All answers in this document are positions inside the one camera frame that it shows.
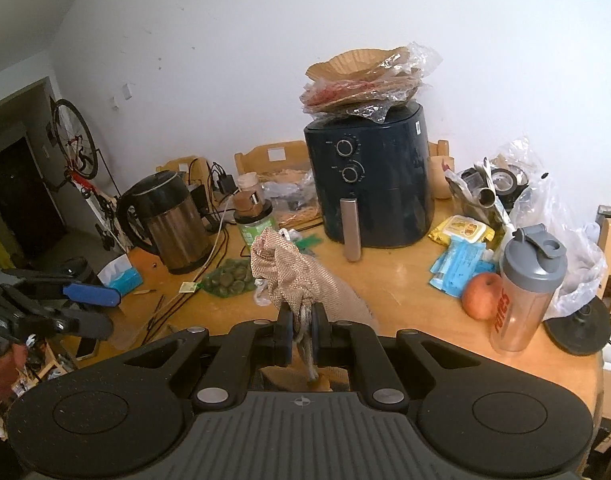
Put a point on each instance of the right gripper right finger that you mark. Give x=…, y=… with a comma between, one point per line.
x=356, y=348

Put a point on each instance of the blue tissue box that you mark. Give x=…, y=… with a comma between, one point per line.
x=120, y=275

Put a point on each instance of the green net bag of fruit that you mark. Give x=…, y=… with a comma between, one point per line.
x=232, y=278

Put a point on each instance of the paper liners in plastic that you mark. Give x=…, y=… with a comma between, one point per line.
x=367, y=83

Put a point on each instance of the bicycle by wall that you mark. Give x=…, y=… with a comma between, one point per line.
x=82, y=164

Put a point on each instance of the steel electric kettle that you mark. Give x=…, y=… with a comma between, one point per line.
x=158, y=215

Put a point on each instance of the basket of tools and tape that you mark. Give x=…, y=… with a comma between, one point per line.
x=487, y=192

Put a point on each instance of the clear shaker bottle grey lid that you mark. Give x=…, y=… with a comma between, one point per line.
x=533, y=266

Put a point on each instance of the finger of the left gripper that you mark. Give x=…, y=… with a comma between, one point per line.
x=99, y=296
x=84, y=324

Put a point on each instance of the green label jar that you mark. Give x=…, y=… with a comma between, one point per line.
x=251, y=227

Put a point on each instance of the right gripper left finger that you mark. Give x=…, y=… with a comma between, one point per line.
x=236, y=356

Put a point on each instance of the person left hand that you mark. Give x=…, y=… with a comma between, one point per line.
x=10, y=364

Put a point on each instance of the red apple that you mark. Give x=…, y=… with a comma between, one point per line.
x=481, y=295

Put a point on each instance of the black kettle base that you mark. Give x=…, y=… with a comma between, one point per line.
x=582, y=333

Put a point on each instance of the dark blue air fryer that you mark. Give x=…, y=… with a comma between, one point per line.
x=372, y=180

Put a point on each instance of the blue snack packets pile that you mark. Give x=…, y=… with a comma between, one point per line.
x=453, y=270

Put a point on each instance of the yellow wet wipes pack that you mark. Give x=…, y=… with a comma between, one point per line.
x=464, y=229

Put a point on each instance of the brown paper piece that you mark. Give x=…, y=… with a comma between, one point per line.
x=300, y=281

